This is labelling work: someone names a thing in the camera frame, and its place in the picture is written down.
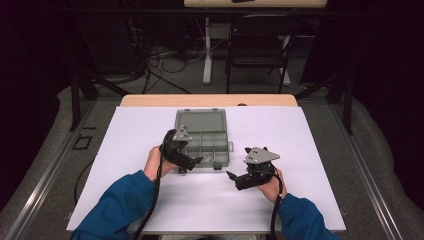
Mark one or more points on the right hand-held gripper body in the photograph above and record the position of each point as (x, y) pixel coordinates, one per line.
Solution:
(260, 156)

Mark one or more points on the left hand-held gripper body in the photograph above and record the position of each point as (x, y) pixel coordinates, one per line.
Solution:
(175, 150)

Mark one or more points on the grey plastic compartment box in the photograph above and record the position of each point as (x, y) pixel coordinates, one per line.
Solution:
(208, 140)

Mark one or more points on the person's left hand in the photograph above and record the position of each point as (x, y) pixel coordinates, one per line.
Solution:
(154, 165)

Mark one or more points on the person's right hand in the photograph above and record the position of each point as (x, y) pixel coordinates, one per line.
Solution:
(272, 190)

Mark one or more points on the white table board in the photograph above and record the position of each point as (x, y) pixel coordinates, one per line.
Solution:
(133, 133)

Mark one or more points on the wooden table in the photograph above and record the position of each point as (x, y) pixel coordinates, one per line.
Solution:
(206, 100)

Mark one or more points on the white-legged wooden desk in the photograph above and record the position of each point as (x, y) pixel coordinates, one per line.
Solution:
(207, 60)

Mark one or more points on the black metal stand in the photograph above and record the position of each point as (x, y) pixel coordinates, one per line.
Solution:
(348, 100)
(75, 100)

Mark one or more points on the black folding chair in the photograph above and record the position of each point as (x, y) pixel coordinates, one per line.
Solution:
(256, 36)

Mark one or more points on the black horizontal bar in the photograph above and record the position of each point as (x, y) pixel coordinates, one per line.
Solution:
(133, 11)

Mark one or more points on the black flat device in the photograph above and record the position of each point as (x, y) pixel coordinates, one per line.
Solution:
(242, 1)

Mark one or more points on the aluminium floor rail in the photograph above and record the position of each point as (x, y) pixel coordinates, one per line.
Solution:
(366, 180)
(43, 180)

